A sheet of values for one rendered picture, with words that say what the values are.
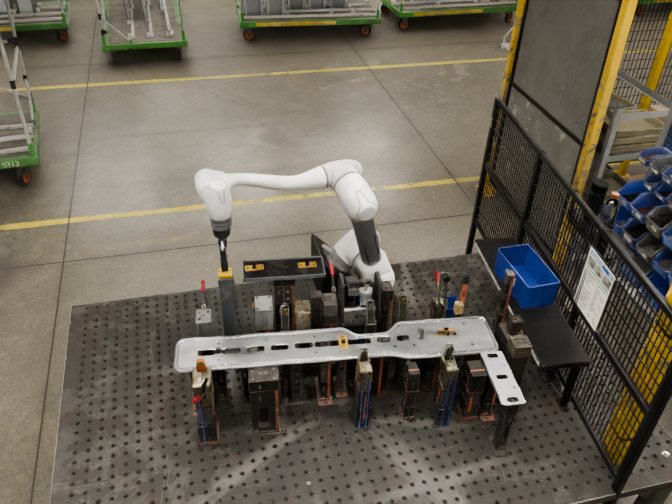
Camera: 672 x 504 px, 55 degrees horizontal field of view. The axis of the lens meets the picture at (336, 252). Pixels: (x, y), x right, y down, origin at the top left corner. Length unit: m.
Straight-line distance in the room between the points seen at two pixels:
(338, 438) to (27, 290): 2.82
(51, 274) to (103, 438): 2.30
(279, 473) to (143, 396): 0.74
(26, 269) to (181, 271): 1.11
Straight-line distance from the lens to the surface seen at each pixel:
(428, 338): 2.87
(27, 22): 9.48
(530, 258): 3.26
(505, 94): 5.48
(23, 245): 5.44
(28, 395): 4.24
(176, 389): 3.08
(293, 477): 2.74
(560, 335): 3.00
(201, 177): 2.81
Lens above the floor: 2.97
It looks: 37 degrees down
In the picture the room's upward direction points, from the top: 2 degrees clockwise
